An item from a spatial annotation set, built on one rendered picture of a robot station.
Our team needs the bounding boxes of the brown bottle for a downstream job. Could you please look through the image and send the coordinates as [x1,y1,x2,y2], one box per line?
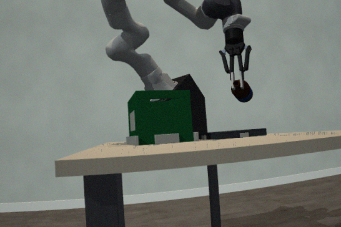
[231,80,253,102]

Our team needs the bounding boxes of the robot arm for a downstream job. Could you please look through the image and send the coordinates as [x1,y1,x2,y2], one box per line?
[101,0,251,90]

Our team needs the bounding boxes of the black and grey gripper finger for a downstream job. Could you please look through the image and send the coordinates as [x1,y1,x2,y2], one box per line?
[219,46,235,90]
[235,44,252,89]

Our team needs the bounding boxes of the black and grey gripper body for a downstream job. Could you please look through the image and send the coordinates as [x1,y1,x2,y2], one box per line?
[224,27,245,56]

